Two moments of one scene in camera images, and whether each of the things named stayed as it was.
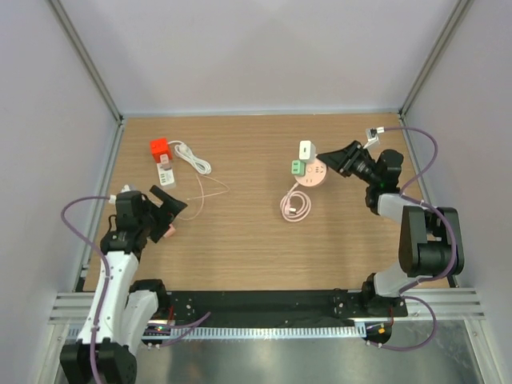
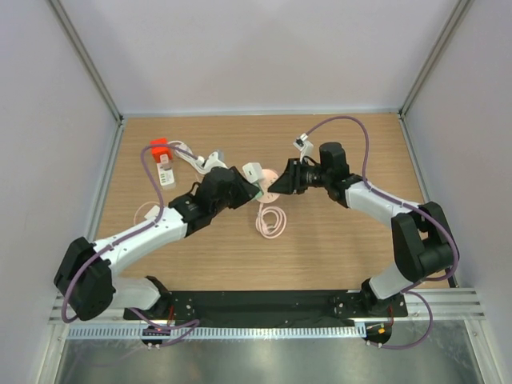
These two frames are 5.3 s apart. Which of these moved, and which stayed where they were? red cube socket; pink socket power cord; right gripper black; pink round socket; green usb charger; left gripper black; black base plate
Moved: pink round socket; left gripper black; pink socket power cord; right gripper black; green usb charger
Stayed: red cube socket; black base plate
